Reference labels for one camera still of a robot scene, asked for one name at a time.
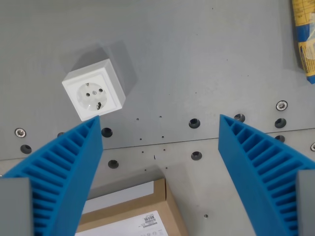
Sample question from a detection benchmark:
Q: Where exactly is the blue yellow printed package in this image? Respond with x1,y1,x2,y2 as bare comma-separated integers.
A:
291,0,315,85

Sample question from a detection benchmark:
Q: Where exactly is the white wall socket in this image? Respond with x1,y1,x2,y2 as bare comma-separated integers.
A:
62,58,126,122

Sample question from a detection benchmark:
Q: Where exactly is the silver hex bolt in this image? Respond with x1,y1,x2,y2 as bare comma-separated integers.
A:
14,127,27,139
276,100,289,112

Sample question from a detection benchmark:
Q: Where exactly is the brown cardboard box with label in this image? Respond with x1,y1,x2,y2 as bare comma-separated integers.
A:
75,178,189,236

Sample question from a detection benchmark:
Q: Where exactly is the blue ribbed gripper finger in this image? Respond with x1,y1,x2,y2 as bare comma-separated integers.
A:
218,114,315,236
0,115,103,236

